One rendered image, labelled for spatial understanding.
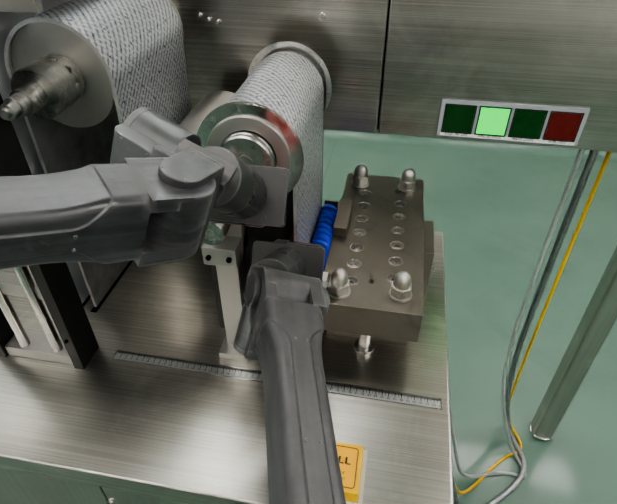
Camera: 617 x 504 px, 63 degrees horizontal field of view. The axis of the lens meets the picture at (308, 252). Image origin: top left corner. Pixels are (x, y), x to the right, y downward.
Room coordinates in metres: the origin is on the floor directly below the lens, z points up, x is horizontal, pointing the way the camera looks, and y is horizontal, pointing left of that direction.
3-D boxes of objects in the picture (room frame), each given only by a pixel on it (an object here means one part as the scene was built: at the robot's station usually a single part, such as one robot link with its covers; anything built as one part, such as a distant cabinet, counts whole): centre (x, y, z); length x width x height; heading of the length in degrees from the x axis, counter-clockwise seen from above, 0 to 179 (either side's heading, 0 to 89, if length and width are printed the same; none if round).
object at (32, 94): (0.57, 0.34, 1.33); 0.06 x 0.03 x 0.03; 170
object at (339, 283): (0.58, -0.05, 1.05); 0.04 x 0.04 x 0.04
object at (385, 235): (0.74, -0.13, 1.00); 0.40 x 0.16 x 0.06; 170
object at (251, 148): (0.60, 0.08, 1.25); 0.07 x 0.02 x 0.07; 80
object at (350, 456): (0.35, -0.04, 0.91); 0.07 x 0.07 x 0.02; 80
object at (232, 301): (0.58, 0.12, 1.05); 0.06 x 0.05 x 0.31; 170
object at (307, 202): (0.72, 0.00, 1.10); 0.23 x 0.01 x 0.18; 170
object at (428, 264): (0.73, -0.22, 0.96); 0.10 x 0.03 x 0.11; 170
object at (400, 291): (0.57, -0.14, 1.05); 0.04 x 0.04 x 0.04
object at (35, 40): (0.78, 0.30, 1.33); 0.25 x 0.14 x 0.14; 170
